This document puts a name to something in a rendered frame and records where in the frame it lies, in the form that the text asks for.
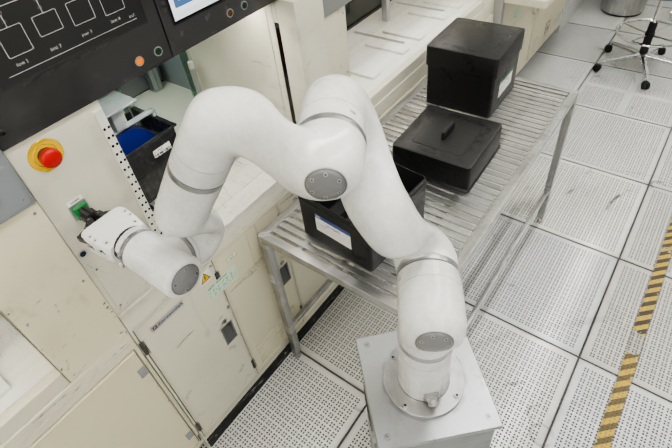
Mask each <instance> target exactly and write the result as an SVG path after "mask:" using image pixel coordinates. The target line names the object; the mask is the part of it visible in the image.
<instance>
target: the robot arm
mask: <svg viewBox="0 0 672 448"><path fill-rule="evenodd" d="M236 157H242V158H245V159H247V160H248V161H250V162H252V163H254V164H255V165H257V166H258V167H259V168H261V169H262V170H263V171H264V172H266V173H267V174H268V175H269V176H271V177H272V178H273V179H274V180H275V181H277V182H278V183H279V184H280V185H282V186H283V187H284V188H286V189H287V190H289V191H290V192H292V193H293V194H295V195H297V196H300V197H302V198H305V199H308V200H314V201H330V200H336V199H340V198H341V201H342V203H343V206H344V208H345V210H346V212H347V215H348V216H349V218H350V220H351V221H352V223H353V224H354V226H355V227H356V229H357V230H358V232H359V233H360V234H361V236H362V237H363V238H364V239H365V241H366V242H367V243H368V245H369V246H370V247H371V248H372V249H373V250H374V251H375V252H377V253H378V254H380V255H381V256H383V257H386V258H390V259H393V261H394V264H395V268H396V280H397V308H398V323H397V341H398V348H397V349H395V350H394V351H393V352H392V353H391V355H390V356H389V358H388V359H387V361H386V364H385V367H384V371H383V381H384V387H385V390H386V393H387V395H388V396H389V398H390V400H391V401H392V402H393V404H394V405H395V406H396V407H397V408H399V409H400V410H401V411H403V412H404V413H406V414H408V415H410V416H413V417H416V418H420V419H434V418H438V417H442V416H444V415H446V414H448V413H449V412H451V411H452V410H453V409H454V408H455V407H456V406H457V405H458V404H459V402H460V400H461V398H462V395H463V392H464V386H465V378H464V373H463V369H462V367H461V365H460V363H459V361H458V360H457V359H456V357H455V356H454V355H453V352H454V349H455V348H457V347H458V346H460V345H461V344H462V343H463V341H464V339H465V336H466V331H467V317H466V308H465V301H464V294H463V288H462V281H461V275H460V269H459V263H458V258H457V254H456V251H455V249H454V247H453V245H452V243H451V241H450V240H449V239H448V237H447V236H446V235H445V234H444V233H443V232H442V231H440V230H439V229H437V228H436V227H434V226H432V225H431V224H429V223H427V222H426V221H425V220H424V219H423V218H422V217H421V215H420V214H419V212H418V211H417V209H416V207H415V206H414V204H413V202H412V200H411V198H410V197H409V195H408V193H407V191H406V190H405V188H404V186H403V184H402V181H401V179H400V177H399V174H398V172H397V169H396V166H395V164H394V161H393V158H392V155H391V153H390V150H389V147H388V144H387V141H386V138H385V135H384V132H383V129H382V126H381V123H380V120H379V118H378V115H377V113H376V111H375V109H374V106H373V104H372V103H371V101H370V99H369V97H368V95H367V93H366V92H365V90H364V89H363V88H362V86H361V85H360V84H359V83H358V82H357V81H356V80H354V79H353V78H351V77H349V76H346V75H341V74H332V75H326V76H323V77H321V78H319V79H317V80H316V81H314V82H313V83H312V84H311V85H310V86H309V88H308V89H307V91H306V92H305V94H304V97H303V99H302V102H301V105H300V110H299V114H298V119H297V124H294V123H292V122H291V121H289V120H288V119H287V118H285V117H284V116H283V115H282V114H281V113H280V112H279V111H278V109H277V108H276V107H275V106H274V105H273V103H272V102H271V101H270V100H269V99H268V98H266V97H265V96H264V95H262V94H261V93H259V92H257V91H255V90H252V89H249V88H244V87H237V86H222V87H214V88H210V89H207V90H204V91H202V92H201V93H199V94H198V95H196V96H195V97H194V98H193V99H192V100H191V102H190V103H189V104H188V106H187V108H186V110H185V112H184V114H183V117H182V120H181V123H180V126H179V128H178V131H177V134H176V138H175V141H174V144H173V147H172V150H171V153H170V156H169V159H168V162H167V166H166V169H165V172H164V175H163V179H162V182H161V185H160V189H159V192H158V195H157V198H156V202H155V206H154V220H155V223H156V226H157V227H158V229H159V230H160V231H161V232H163V233H165V234H167V235H169V236H161V235H159V234H157V233H156V232H154V231H152V230H151V229H149V228H148V227H147V226H146V225H145V224H144V223H143V222H142V221H141V220H140V219H139V218H138V217H137V216H136V215H134V214H133V213H132V212H131V211H129V210H128V209H126V208H124V207H122V206H118V207H116V208H114V209H112V210H109V211H101V210H98V211H96V210H95V209H93V208H88V207H87V206H85V205H84V206H82V208H79V209H78V211H79V213H80V214H81V215H79V217H80V219H81V220H82V221H83V222H85V223H86V224H85V228H84V231H82V232H81V233H80V234H79V235H78V236H77V239H78V240H79V242H82V243H85V244H88V246H87V247H88V248H89V249H90V250H91V251H92V252H94V253H95V254H97V255H99V256H101V257H103V258H105V259H107V260H109V261H112V262H115V263H118V265H119V266H120V267H121V268H122V269H123V268H124V267H126V268H128V269H129V270H130V271H132V272H133V273H135V274H136V275H138V276H139V277H140V278H142V279H143V280H145V281H146V282H148V283H149V284H150V285H152V286H153V287H155V288H156V289H158V290H159V291H160V292H162V293H163V294H165V295H166V296H167V297H169V298H172V299H179V298H182V297H184V296H186V295H188V294H189V293H190V292H191V291H192V290H193V289H194V288H195V287H196V286H197V284H198V282H199V280H200V278H201V275H202V264H203V263H205V262H206V261H208V260H209V259H210V258H211V257H212V256H213V255H214V254H215V252H216V251H217V249H218V247H219V245H220V243H221V241H222V239H223V236H224V232H225V227H224V223H223V221H222V219H221V217H220V216H219V214H218V213H217V212H216V211H215V210H214V209H213V206H214V204H215V202H216V200H217V198H218V196H219V193H220V191H221V189H222V187H223V185H224V183H225V181H226V178H227V176H228V174H229V172H230V169H231V167H232V165H233V163H234V161H235V158H236Z"/></svg>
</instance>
